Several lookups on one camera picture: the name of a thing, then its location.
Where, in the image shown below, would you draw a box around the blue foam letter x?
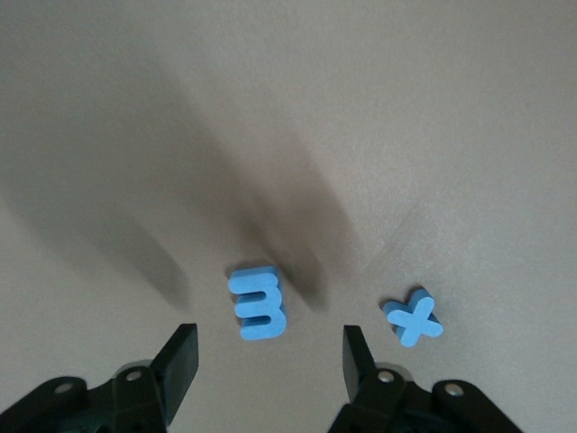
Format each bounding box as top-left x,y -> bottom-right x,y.
381,284 -> 444,348

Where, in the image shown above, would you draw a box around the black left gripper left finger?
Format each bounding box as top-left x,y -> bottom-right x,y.
0,323 -> 199,433

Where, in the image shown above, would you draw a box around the blue foam letter m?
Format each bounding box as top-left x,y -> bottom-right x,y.
227,265 -> 288,342

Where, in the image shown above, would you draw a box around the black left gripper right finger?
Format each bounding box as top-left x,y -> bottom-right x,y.
331,324 -> 528,433

